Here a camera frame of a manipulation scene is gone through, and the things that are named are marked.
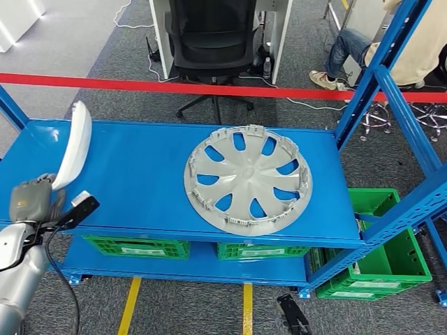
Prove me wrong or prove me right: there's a red barrier tape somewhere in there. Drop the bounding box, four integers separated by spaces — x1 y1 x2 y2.
0 72 447 105

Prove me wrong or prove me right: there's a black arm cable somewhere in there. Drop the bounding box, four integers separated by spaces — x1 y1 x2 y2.
45 225 82 335

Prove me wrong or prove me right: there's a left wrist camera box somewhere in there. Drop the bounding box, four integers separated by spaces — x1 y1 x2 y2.
52 190 100 231

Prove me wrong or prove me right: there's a blue metal shelf rack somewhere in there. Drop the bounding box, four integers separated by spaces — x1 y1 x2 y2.
0 0 447 301
424 221 447 308

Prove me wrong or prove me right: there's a chrome stool base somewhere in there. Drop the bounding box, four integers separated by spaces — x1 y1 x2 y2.
408 102 447 143
359 102 392 143

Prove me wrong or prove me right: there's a black device with antenna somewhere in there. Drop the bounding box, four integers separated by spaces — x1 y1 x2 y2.
146 36 162 64

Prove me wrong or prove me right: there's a white floor cable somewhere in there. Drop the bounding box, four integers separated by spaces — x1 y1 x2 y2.
113 0 156 31
286 96 347 112

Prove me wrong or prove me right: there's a grey wheel hubcap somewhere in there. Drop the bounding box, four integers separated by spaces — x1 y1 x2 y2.
183 124 313 237

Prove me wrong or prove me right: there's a white plastic panel part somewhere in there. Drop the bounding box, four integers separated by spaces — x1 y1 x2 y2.
51 100 93 191

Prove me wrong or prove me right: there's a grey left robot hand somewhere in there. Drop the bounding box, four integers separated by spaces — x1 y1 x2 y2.
8 173 67 225

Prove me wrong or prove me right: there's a person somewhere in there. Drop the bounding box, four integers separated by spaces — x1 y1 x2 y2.
309 0 447 91

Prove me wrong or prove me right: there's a green plastic crate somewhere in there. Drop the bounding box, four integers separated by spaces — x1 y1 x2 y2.
217 242 312 262
82 234 191 261
316 279 420 302
310 188 433 291

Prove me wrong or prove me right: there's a black office chair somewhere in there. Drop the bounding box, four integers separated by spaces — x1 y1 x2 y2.
164 0 261 125

